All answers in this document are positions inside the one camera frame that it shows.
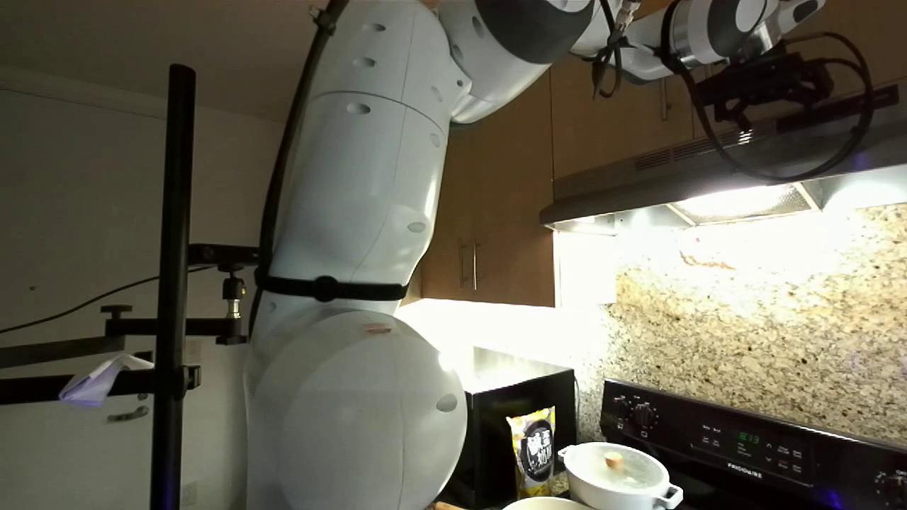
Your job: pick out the white hood switch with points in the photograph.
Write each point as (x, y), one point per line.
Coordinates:
(742, 136)

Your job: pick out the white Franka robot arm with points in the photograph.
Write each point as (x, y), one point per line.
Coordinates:
(358, 189)

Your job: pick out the black and yellow snack bag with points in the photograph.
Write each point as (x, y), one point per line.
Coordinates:
(540, 448)

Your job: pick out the orange food piece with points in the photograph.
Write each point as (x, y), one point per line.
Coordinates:
(615, 461)

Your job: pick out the wooden wall cabinet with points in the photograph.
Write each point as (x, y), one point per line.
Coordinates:
(605, 132)
(500, 209)

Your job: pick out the hood lamp panel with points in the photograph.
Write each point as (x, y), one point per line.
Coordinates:
(737, 201)

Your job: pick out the white paper tag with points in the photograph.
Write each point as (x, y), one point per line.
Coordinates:
(93, 383)

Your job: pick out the black camera stand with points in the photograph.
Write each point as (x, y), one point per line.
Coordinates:
(173, 237)

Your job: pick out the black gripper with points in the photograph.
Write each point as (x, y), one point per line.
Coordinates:
(747, 80)

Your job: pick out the steel range hood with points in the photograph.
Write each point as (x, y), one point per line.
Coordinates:
(662, 170)

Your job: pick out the black electric stove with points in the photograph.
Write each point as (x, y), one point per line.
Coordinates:
(754, 444)

